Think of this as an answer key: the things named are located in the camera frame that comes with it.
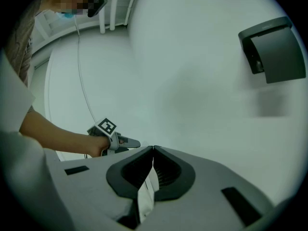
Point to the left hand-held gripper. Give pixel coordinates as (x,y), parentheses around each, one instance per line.
(106,126)

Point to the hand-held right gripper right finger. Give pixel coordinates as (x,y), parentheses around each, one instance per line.
(207,177)

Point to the blue face mask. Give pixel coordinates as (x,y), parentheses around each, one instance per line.
(65,14)

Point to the grey-brown printed t-shirt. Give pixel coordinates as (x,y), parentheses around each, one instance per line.
(20,44)

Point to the white ceiling pipe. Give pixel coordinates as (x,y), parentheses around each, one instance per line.
(103,8)
(114,6)
(131,3)

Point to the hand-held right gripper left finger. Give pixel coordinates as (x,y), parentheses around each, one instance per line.
(96,189)

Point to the person's left forearm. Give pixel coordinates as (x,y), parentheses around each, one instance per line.
(62,135)

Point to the black head-worn camera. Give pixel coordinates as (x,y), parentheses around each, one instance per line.
(97,6)

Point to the black wall-mounted box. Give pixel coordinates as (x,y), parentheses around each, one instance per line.
(276,54)

